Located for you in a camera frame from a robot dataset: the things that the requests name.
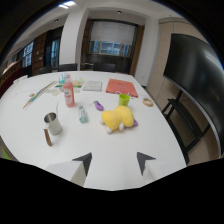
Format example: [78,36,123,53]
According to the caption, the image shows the brown wooden stick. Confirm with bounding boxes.
[43,128,53,147]

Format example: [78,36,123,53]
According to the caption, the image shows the small blue bottle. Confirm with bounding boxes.
[77,104,89,124]

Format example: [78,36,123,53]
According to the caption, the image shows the long wooden ruler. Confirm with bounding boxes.
[22,80,58,110]

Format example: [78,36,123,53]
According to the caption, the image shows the purple eggplant toy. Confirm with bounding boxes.
[92,100,105,112]

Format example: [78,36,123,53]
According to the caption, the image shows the large black screen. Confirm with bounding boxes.
[162,32,224,155]

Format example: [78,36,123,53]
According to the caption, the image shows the roll of tape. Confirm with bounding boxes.
[141,97,155,108]

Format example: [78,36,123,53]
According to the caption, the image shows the pink spray bottle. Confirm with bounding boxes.
[62,73,76,108]

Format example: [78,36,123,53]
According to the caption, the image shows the black office chair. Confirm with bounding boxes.
[92,61,117,73]
[57,62,79,73]
[38,65,53,75]

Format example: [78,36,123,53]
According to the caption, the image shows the black screen stand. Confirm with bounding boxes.
[161,89,212,166]

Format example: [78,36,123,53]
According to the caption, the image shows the green plastic cup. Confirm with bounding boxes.
[118,93,131,108]

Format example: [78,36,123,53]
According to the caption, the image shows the teal plastic item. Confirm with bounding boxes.
[58,73,67,85]

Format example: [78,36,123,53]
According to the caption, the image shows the metal cup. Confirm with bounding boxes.
[43,112,63,136]

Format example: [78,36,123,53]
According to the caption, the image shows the yellow plush toy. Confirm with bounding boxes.
[99,105,139,135]

